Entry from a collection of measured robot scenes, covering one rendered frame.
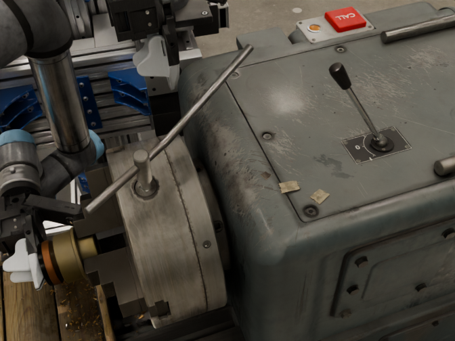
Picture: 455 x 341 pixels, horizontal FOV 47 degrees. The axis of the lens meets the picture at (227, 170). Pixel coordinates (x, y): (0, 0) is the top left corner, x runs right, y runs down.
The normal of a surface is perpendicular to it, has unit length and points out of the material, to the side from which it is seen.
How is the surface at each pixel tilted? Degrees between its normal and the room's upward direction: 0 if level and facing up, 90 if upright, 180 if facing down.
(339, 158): 0
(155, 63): 79
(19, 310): 0
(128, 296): 4
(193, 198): 26
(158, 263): 52
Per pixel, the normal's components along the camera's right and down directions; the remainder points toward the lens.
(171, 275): 0.27, 0.30
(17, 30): 0.78, 0.30
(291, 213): -0.03, -0.66
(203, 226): 0.19, -0.03
